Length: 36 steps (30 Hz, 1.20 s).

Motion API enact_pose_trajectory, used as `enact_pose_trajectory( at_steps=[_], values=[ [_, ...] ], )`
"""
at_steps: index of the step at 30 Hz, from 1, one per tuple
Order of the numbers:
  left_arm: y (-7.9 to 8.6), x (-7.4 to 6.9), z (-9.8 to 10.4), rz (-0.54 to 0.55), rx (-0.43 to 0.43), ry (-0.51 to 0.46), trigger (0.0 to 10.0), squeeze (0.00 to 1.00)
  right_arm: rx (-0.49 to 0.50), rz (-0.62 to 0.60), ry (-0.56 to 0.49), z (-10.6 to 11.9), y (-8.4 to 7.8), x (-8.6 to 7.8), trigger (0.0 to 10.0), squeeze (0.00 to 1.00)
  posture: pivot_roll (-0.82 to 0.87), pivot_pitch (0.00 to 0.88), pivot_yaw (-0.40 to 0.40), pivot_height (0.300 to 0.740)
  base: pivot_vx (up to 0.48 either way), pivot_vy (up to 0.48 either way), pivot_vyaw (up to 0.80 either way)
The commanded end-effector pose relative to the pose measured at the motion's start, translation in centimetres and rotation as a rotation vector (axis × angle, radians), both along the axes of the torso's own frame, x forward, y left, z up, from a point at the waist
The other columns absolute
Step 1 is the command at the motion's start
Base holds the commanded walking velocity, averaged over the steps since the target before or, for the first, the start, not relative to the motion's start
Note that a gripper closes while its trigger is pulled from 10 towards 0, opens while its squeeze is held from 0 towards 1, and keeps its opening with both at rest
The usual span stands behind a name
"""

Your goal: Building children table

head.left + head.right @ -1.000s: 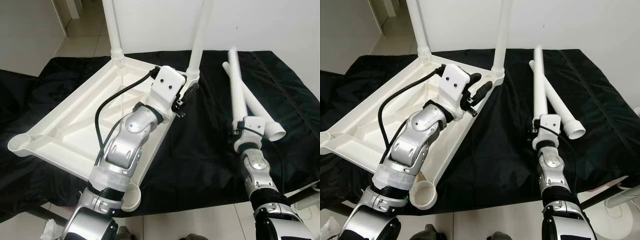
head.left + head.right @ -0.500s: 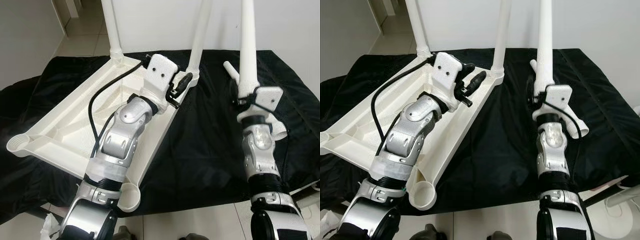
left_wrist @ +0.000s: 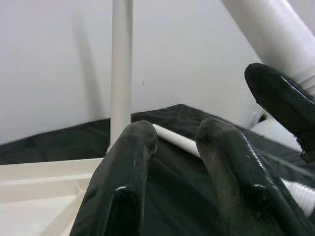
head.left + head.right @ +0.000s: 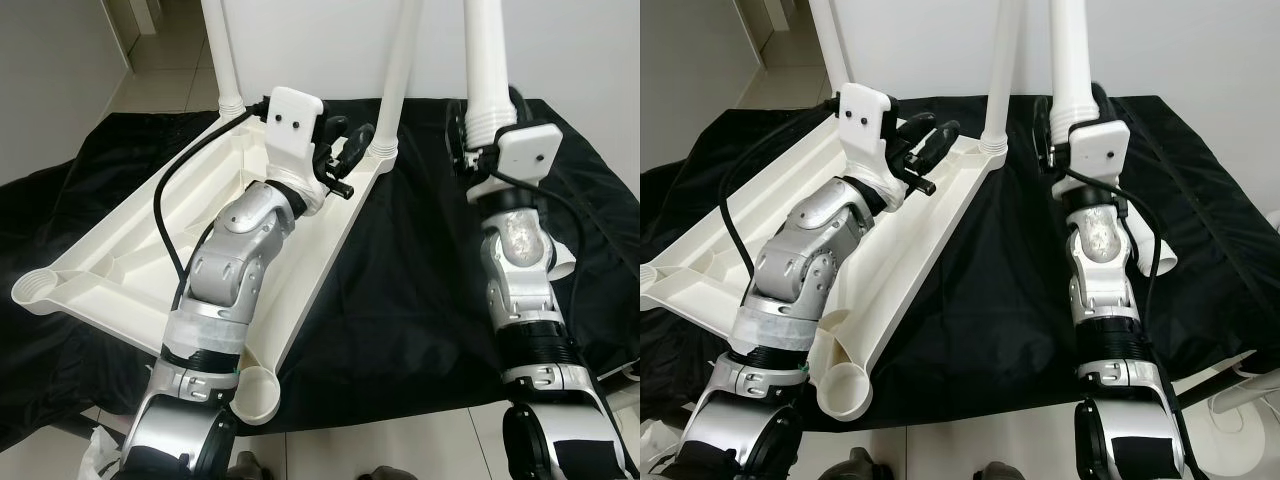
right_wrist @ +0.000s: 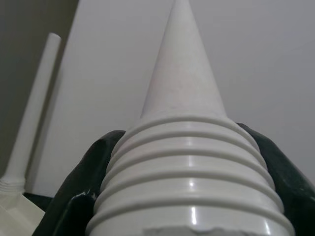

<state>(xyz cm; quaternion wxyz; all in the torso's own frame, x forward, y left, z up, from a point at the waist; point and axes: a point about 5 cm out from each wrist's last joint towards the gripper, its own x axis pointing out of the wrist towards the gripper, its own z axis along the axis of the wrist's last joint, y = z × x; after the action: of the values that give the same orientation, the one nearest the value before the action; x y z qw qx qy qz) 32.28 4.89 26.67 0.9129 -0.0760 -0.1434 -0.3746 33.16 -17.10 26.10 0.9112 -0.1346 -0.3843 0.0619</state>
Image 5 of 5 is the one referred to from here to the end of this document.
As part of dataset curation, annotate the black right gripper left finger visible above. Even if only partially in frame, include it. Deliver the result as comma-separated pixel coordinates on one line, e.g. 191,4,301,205
31,129,127,236

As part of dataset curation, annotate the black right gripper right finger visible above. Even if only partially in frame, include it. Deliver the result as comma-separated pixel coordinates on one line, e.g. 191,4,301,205
237,122,315,236

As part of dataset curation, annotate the white plastic ribbed table top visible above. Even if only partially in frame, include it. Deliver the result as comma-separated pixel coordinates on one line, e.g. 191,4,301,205
0,189,46,236

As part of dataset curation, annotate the white tapered plastic table leg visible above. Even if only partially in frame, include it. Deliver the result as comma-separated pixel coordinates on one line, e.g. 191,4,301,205
85,0,293,236
0,33,62,195

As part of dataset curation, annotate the black table cloth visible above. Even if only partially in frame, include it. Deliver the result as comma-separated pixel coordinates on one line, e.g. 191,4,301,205
23,192,56,214

